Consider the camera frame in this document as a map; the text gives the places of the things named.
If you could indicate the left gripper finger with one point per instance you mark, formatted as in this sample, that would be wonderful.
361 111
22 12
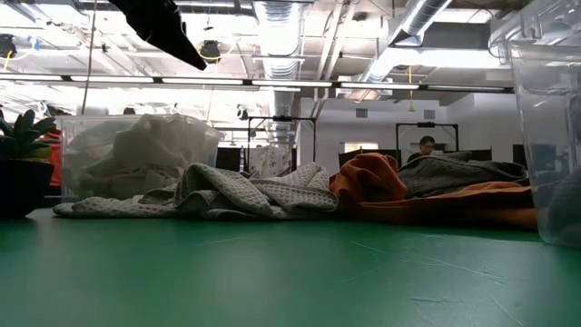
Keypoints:
168 32

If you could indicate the plain white towel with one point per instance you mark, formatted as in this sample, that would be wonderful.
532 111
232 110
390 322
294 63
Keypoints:
150 145

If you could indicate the light grey waffle towel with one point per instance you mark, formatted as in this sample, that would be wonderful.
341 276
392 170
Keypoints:
272 191

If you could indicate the orange towel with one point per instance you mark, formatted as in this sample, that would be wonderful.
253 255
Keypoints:
367 177

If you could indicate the grey checkered towel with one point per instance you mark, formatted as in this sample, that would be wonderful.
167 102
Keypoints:
454 175

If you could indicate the clear plastic storage bin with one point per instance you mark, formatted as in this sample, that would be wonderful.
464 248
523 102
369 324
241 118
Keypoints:
544 113
72 136

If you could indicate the patterned white cloth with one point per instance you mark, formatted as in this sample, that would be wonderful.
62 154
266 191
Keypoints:
272 159

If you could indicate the potted succulent plant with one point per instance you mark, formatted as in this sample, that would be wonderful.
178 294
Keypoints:
22 181

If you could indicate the long ceiling light bar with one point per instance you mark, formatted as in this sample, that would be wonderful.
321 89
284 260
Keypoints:
381 85

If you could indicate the person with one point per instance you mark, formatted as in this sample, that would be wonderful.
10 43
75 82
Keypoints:
424 145

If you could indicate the black background monitor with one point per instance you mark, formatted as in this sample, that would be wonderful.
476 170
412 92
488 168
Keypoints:
519 156

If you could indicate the black hanging camera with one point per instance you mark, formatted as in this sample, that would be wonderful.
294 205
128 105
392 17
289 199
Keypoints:
209 51
243 112

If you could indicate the silver ventilation duct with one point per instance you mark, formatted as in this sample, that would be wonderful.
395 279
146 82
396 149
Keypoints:
279 27
417 18

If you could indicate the black metal stand frame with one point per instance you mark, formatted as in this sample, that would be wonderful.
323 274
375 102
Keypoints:
281 118
426 124

